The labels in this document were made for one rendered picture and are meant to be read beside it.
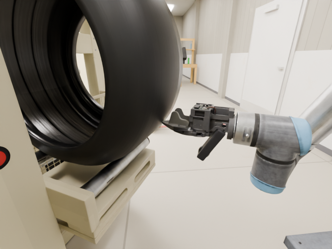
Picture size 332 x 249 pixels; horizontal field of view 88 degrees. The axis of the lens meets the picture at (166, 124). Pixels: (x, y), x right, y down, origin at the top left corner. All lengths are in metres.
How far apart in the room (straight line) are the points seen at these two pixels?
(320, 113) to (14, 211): 0.73
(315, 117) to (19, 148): 0.69
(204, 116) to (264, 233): 1.31
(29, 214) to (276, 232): 1.57
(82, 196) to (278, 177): 0.47
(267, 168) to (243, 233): 1.13
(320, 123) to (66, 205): 0.65
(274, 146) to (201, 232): 1.15
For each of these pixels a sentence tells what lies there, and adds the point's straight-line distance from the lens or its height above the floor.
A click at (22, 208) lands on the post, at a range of 0.48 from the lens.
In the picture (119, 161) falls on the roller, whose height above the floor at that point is 0.92.
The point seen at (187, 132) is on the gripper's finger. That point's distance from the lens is 0.48.
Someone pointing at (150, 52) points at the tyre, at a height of 1.23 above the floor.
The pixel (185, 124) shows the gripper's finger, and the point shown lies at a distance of 0.50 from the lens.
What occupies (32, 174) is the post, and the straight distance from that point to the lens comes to 0.46.
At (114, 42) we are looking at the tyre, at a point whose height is 1.25.
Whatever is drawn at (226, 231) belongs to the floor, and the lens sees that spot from 1.58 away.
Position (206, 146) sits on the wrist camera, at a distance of 0.51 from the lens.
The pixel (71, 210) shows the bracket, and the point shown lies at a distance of 0.48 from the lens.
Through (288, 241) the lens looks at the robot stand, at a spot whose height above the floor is 0.59.
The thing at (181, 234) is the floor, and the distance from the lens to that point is 1.51.
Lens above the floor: 1.22
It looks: 22 degrees down
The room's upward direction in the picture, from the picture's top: straight up
